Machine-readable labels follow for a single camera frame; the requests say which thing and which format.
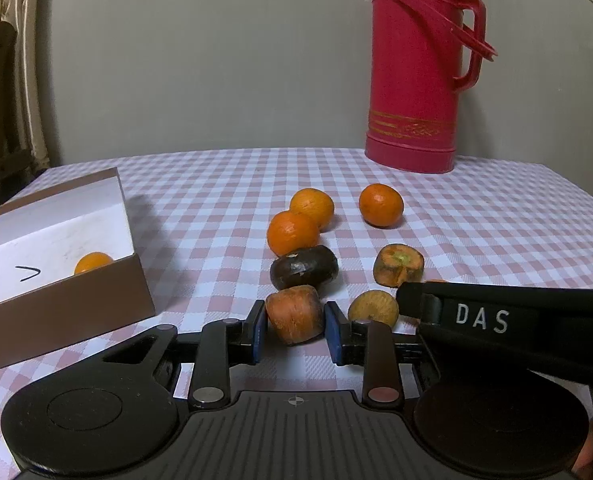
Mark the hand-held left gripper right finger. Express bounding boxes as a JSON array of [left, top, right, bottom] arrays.
[[325, 301, 437, 407]]

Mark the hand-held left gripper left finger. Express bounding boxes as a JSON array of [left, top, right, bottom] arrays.
[[104, 302, 268, 411]]

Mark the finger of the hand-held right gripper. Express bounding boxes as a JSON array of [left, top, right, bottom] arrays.
[[397, 281, 593, 323]]

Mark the reddish orange squat fruit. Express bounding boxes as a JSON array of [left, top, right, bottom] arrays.
[[265, 285, 325, 346]]

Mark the yellowish brown round fruit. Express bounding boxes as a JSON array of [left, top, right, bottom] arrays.
[[347, 290, 400, 330]]

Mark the orange mandarin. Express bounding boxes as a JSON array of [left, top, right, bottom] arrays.
[[74, 252, 115, 276], [290, 188, 335, 233], [359, 183, 404, 229], [267, 210, 321, 257]]

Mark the brown cardboard box white inside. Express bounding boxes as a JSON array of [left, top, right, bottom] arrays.
[[0, 167, 156, 377]]

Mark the brownish orange fruit green calyx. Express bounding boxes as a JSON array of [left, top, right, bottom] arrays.
[[373, 243, 425, 288]]

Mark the blackened dark fruit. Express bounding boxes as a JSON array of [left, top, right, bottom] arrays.
[[270, 245, 339, 292]]

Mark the pink white checked tablecloth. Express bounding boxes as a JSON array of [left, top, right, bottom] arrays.
[[0, 147, 593, 480]]

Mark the red thermos flask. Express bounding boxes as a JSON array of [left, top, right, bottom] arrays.
[[365, 0, 498, 175]]

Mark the beige striped curtain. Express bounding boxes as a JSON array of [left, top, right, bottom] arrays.
[[0, 0, 62, 168]]

